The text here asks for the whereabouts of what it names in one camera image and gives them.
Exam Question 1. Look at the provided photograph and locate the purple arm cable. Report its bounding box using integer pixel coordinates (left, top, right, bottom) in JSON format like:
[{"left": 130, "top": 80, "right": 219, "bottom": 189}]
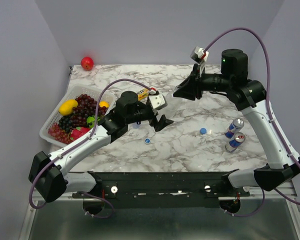
[
  {"left": 203, "top": 26, "right": 300, "bottom": 217},
  {"left": 28, "top": 78, "right": 157, "bottom": 210}
]

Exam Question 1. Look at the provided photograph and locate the white plastic basket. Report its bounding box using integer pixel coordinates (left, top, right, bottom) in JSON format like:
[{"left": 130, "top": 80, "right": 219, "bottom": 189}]
[{"left": 39, "top": 84, "right": 116, "bottom": 147}]

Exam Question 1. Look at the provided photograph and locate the small clear plastic bottle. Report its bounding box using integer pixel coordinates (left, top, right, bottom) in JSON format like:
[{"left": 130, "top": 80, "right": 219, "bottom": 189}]
[{"left": 163, "top": 85, "right": 184, "bottom": 120}]

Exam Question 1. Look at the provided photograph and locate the dark blue grape bunch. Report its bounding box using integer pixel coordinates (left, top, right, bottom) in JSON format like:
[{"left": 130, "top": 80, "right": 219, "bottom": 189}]
[{"left": 58, "top": 115, "right": 74, "bottom": 134}]

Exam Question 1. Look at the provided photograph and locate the green toy fruit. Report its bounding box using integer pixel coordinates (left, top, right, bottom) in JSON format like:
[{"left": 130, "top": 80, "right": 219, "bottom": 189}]
[{"left": 86, "top": 115, "right": 100, "bottom": 129}]

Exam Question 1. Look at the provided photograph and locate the plain blue bottle cap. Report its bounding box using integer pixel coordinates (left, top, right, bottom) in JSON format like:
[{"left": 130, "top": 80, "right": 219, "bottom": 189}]
[{"left": 200, "top": 128, "right": 207, "bottom": 135}]

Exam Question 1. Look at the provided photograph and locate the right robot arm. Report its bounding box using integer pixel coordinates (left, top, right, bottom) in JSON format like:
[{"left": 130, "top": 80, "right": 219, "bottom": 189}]
[{"left": 173, "top": 46, "right": 300, "bottom": 196}]

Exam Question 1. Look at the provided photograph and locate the dark red grape bunch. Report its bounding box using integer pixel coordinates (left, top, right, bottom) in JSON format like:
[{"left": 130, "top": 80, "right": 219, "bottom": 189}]
[{"left": 71, "top": 94, "right": 108, "bottom": 128}]

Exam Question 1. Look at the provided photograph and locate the red apple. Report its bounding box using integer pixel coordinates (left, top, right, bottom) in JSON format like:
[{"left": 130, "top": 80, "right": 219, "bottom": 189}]
[{"left": 80, "top": 56, "right": 94, "bottom": 71}]

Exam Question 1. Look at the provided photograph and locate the pink dragon fruit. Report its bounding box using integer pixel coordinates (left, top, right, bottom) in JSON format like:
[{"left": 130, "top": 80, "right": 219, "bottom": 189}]
[{"left": 69, "top": 127, "right": 90, "bottom": 142}]

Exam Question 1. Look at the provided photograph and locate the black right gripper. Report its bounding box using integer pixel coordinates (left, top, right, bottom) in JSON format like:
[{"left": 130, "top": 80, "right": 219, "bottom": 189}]
[{"left": 173, "top": 63, "right": 232, "bottom": 101}]

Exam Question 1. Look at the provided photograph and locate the red bull can front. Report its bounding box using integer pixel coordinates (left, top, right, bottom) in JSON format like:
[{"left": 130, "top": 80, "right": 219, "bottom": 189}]
[{"left": 225, "top": 132, "right": 246, "bottom": 153}]

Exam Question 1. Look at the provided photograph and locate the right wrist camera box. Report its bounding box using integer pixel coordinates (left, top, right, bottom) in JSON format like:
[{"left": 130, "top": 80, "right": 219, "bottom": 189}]
[{"left": 190, "top": 46, "right": 210, "bottom": 64}]

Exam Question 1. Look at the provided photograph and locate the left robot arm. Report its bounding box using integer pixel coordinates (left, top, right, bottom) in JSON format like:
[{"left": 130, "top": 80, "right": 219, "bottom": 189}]
[{"left": 28, "top": 91, "right": 173, "bottom": 203}]

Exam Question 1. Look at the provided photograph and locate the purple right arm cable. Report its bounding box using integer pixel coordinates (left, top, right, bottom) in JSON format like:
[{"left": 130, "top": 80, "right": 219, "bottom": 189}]
[{"left": 203, "top": 26, "right": 300, "bottom": 217}]

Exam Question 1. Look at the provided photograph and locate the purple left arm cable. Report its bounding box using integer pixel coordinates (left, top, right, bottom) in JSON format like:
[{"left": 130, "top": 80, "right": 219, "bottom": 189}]
[{"left": 28, "top": 78, "right": 157, "bottom": 210}]

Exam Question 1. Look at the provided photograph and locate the aluminium frame rail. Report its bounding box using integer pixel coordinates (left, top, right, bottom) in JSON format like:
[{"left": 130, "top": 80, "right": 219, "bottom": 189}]
[{"left": 218, "top": 64, "right": 298, "bottom": 201}]

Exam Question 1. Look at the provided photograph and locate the light red grape bunch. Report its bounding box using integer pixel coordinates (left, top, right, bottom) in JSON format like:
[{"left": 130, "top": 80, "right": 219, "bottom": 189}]
[{"left": 48, "top": 122, "right": 70, "bottom": 145}]

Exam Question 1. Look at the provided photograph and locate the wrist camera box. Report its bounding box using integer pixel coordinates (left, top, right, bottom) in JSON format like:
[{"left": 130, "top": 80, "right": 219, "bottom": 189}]
[
  {"left": 148, "top": 93, "right": 168, "bottom": 111},
  {"left": 190, "top": 46, "right": 210, "bottom": 64}
]

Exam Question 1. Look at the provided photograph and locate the red bull can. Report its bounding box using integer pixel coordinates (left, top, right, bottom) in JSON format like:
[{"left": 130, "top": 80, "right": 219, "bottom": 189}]
[
  {"left": 225, "top": 132, "right": 246, "bottom": 153},
  {"left": 224, "top": 118, "right": 245, "bottom": 139}
]

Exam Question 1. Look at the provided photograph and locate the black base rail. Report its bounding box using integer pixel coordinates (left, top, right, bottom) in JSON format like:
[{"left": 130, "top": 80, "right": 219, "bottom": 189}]
[{"left": 65, "top": 171, "right": 250, "bottom": 209}]

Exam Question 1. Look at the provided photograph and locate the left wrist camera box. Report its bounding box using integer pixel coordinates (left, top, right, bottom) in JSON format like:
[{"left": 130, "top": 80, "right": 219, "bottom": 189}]
[{"left": 148, "top": 93, "right": 168, "bottom": 111}]

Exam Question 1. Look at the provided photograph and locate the red bull can rear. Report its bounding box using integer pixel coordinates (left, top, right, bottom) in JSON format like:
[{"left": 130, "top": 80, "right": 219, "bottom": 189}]
[{"left": 224, "top": 118, "right": 245, "bottom": 139}]

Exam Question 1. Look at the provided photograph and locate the white cap blue label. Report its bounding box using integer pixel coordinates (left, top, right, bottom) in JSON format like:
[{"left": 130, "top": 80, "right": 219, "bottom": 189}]
[{"left": 144, "top": 138, "right": 151, "bottom": 145}]

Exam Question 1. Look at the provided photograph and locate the blue tinted plastic bottle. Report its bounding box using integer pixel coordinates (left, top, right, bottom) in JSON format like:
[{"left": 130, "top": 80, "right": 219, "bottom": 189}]
[{"left": 132, "top": 121, "right": 141, "bottom": 129}]

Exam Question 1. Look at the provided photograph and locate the yellow mango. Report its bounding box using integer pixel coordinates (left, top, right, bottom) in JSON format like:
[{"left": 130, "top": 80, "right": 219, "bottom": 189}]
[{"left": 58, "top": 99, "right": 78, "bottom": 116}]

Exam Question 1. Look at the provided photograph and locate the yellow m&m candy packet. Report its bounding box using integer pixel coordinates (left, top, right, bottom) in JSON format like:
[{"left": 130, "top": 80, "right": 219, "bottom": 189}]
[{"left": 136, "top": 88, "right": 150, "bottom": 101}]

